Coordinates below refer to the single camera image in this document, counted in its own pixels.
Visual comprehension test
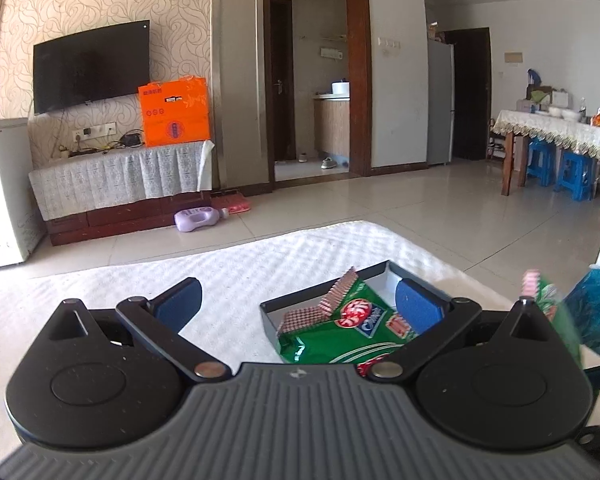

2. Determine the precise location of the black television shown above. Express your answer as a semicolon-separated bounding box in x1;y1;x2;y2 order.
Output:
32;20;151;115

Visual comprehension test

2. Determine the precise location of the dark box white inside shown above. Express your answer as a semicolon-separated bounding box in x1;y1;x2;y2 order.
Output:
259;260;456;358

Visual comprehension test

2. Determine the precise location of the dark doorway door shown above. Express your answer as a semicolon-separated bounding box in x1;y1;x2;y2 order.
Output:
445;27;493;161

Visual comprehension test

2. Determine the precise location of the white wall socket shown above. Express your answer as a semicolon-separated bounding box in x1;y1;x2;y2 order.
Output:
72;122;117;141

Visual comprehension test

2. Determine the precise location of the pink slipper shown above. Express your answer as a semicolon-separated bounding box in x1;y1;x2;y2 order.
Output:
220;191;252;215

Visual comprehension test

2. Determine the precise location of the dark wooden tv stand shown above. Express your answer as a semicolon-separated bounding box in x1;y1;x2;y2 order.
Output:
45;190;241;247

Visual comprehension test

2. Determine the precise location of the dark wooden door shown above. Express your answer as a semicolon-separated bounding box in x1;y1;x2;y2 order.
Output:
270;0;297;161

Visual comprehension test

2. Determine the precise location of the grey refrigerator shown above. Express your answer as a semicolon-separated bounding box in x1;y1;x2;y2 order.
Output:
426;37;456;167

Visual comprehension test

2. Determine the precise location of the orange gift box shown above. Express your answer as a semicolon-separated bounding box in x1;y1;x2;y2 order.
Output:
137;76;212;148

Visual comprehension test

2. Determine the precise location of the wooden dining table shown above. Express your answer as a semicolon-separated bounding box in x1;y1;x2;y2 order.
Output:
500;132;600;231

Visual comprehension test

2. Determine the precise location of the lace tablecloth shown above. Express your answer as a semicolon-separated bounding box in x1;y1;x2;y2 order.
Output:
492;107;600;163

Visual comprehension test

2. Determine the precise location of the brown wooden door frame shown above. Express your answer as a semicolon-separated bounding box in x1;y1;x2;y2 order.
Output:
262;0;373;191

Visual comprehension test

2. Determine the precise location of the white patterned stand cloth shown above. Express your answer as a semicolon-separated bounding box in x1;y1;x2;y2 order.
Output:
28;140;216;221

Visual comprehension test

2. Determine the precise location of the white chest freezer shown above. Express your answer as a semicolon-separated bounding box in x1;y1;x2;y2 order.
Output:
0;117;46;271

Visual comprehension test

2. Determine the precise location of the purple detergent bottle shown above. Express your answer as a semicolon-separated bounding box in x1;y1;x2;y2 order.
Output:
174;206;230;233

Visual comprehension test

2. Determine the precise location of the blue plastic stool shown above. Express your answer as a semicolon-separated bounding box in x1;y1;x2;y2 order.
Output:
526;137;557;188
555;150;598;202

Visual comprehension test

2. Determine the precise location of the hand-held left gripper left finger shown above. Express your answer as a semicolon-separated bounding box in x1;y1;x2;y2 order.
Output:
45;277;232;381

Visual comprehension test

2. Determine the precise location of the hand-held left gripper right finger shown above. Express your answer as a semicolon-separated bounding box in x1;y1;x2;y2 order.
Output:
370;278;556;381

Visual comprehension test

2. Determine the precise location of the green snack bag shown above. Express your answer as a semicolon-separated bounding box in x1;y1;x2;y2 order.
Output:
521;269;588;373
276;267;433;378

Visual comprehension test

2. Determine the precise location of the wood pattern cabinet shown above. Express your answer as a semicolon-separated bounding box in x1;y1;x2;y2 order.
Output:
312;95;352;158

